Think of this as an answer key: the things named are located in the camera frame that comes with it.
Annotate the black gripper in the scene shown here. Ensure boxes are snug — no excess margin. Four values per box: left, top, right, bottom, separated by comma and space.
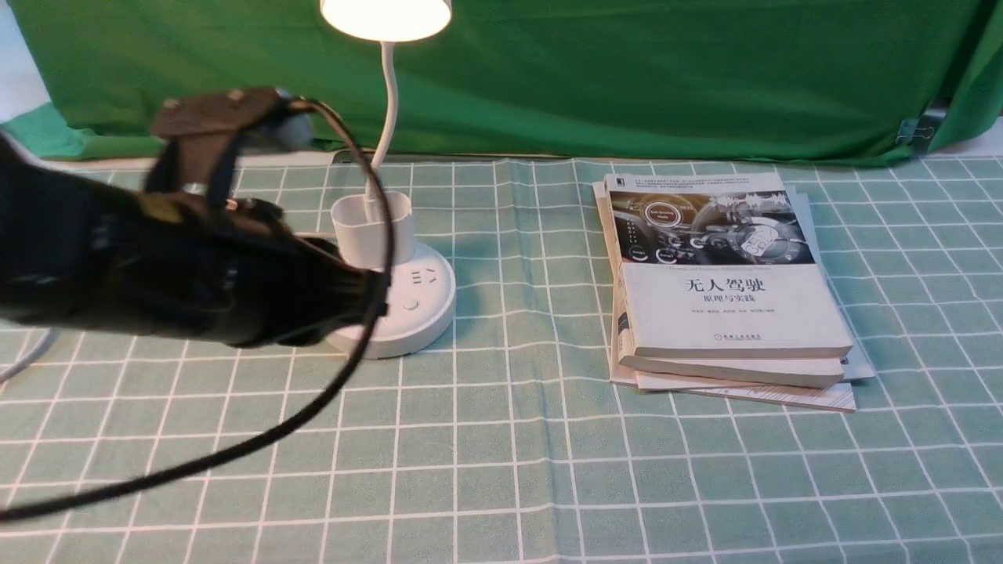
125, 193, 388, 349

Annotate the green checked tablecloth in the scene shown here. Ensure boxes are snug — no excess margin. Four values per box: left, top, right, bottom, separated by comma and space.
1, 156, 1002, 563

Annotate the white desk lamp with sockets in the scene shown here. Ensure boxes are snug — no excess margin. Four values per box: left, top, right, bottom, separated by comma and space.
320, 1, 456, 358

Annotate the black binder clip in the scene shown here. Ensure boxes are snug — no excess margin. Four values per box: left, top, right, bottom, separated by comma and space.
895, 107, 948, 156

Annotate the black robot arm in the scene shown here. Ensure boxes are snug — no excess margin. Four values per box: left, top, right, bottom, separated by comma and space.
1, 136, 388, 349

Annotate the top white book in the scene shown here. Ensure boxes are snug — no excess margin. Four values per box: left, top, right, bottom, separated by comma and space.
604, 173, 853, 360

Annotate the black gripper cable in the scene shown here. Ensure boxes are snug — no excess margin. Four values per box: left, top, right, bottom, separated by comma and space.
0, 96, 393, 524

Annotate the white lamp power cable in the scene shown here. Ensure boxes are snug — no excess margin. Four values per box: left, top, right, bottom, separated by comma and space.
0, 329, 57, 385

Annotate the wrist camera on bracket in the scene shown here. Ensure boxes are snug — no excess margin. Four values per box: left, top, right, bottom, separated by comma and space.
143, 87, 314, 208

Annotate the bottom thin book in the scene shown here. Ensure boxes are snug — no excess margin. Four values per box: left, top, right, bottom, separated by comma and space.
593, 185, 876, 413

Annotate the green backdrop cloth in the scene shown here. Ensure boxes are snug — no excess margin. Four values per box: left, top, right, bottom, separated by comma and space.
9, 1, 1001, 165

